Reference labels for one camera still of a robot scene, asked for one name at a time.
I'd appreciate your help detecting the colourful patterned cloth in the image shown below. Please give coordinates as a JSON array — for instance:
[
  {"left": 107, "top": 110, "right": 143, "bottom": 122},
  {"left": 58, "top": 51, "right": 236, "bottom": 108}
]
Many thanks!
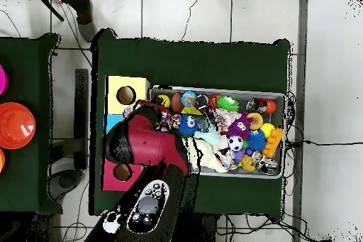
[{"left": 213, "top": 108, "right": 242, "bottom": 170}]

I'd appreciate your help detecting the wooden box with three holes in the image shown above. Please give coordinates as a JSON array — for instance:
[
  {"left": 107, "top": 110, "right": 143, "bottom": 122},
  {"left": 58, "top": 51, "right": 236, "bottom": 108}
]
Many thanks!
[{"left": 100, "top": 75, "right": 151, "bottom": 192}]

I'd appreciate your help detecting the shallow metal mesh bin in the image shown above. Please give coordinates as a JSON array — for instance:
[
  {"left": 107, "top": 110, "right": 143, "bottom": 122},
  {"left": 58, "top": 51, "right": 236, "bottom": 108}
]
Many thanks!
[{"left": 147, "top": 84, "right": 286, "bottom": 180}]

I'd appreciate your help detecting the yellow ball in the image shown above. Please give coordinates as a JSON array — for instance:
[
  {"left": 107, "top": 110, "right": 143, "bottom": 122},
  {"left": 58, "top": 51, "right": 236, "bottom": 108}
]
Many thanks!
[{"left": 157, "top": 94, "right": 172, "bottom": 109}]

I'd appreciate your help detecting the globe print ball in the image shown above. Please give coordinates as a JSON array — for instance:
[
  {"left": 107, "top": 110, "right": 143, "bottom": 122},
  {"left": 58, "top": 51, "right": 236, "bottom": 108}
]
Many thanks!
[{"left": 180, "top": 90, "right": 197, "bottom": 107}]

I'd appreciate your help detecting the blue spiky toy with eyes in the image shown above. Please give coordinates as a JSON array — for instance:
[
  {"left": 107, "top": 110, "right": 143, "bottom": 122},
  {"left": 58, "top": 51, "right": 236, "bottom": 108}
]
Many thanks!
[{"left": 177, "top": 114, "right": 201, "bottom": 136}]

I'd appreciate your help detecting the dark green table cloth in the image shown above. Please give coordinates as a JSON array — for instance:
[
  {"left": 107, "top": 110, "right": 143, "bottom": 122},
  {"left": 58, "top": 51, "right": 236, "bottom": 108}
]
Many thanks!
[
  {"left": 89, "top": 28, "right": 291, "bottom": 220},
  {"left": 0, "top": 33, "right": 64, "bottom": 216}
]

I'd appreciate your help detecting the black monitor on stand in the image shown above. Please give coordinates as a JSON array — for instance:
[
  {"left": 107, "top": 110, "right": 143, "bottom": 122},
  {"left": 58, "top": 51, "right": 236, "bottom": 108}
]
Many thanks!
[{"left": 49, "top": 68, "right": 89, "bottom": 200}]

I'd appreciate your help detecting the green spiky toy with eye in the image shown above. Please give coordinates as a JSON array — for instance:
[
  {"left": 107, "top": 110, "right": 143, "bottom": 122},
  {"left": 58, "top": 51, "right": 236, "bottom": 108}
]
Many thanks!
[{"left": 216, "top": 94, "right": 240, "bottom": 113}]

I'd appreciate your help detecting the cream knit cloth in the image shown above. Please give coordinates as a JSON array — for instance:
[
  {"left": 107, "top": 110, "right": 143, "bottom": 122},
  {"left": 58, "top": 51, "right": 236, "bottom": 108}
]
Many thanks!
[{"left": 188, "top": 137, "right": 229, "bottom": 173}]

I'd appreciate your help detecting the purple spiky monster toy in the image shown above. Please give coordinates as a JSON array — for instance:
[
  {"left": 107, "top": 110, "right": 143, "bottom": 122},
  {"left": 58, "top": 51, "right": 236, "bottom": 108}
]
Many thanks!
[{"left": 226, "top": 111, "right": 254, "bottom": 138}]

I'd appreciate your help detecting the black and white soccer ball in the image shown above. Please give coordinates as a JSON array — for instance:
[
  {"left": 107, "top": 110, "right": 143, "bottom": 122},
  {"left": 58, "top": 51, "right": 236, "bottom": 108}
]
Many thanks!
[{"left": 227, "top": 135, "right": 244, "bottom": 152}]

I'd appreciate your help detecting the person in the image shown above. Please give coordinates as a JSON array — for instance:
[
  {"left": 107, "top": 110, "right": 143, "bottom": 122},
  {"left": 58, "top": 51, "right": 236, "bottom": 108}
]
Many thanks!
[{"left": 43, "top": 0, "right": 139, "bottom": 43}]

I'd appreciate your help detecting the black rod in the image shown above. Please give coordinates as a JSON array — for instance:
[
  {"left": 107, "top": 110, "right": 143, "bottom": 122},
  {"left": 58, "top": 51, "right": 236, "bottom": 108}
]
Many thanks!
[{"left": 30, "top": 0, "right": 65, "bottom": 22}]

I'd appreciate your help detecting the pink plastic bowl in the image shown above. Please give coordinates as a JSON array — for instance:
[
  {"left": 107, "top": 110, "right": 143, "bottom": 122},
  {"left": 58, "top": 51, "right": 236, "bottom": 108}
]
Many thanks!
[{"left": 0, "top": 64, "right": 9, "bottom": 97}]

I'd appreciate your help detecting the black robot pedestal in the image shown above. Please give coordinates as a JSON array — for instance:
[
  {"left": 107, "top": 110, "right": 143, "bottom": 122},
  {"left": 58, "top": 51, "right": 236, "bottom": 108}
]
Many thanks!
[{"left": 195, "top": 212, "right": 219, "bottom": 242}]

